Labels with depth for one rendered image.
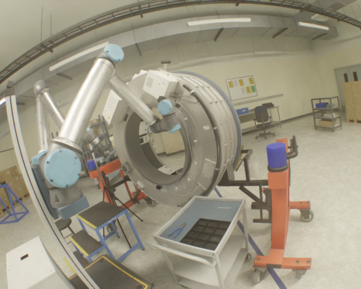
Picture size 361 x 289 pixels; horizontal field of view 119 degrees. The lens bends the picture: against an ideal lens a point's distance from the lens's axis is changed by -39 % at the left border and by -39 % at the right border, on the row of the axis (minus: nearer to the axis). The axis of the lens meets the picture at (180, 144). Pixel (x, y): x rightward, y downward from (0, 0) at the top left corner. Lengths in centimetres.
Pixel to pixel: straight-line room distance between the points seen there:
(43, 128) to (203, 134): 130
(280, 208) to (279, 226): 16
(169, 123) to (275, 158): 66
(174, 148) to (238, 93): 351
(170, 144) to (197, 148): 494
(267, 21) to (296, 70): 419
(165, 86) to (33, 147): 870
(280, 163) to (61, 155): 102
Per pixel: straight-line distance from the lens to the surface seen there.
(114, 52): 94
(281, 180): 103
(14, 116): 103
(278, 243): 146
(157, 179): 187
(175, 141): 634
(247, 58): 816
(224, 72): 750
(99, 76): 85
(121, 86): 108
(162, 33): 491
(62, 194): 89
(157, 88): 141
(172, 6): 335
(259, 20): 607
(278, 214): 127
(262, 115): 585
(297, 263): 144
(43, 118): 154
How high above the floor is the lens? 138
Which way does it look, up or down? 10 degrees down
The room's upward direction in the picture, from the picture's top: 14 degrees counter-clockwise
